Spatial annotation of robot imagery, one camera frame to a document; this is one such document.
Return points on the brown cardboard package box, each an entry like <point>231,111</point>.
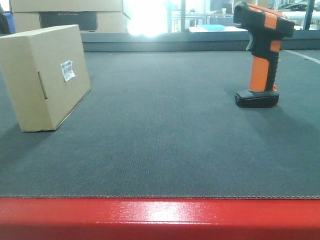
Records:
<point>30,63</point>

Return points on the large cardboard box lower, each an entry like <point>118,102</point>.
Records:
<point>89,22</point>

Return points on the large cardboard box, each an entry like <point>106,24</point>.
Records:
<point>21,6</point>
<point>89,22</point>

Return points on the orange black barcode scanner gun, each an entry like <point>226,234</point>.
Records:
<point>267,28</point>

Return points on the large cardboard box upper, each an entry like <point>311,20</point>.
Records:
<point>21,6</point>

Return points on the white barcode label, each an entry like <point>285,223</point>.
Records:
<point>67,70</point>

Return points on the blue flat tray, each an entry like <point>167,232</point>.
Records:
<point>212,27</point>

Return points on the blue bin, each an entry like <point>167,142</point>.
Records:
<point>11,22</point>

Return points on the red metal conveyor table frame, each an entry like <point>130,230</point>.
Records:
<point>158,219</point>

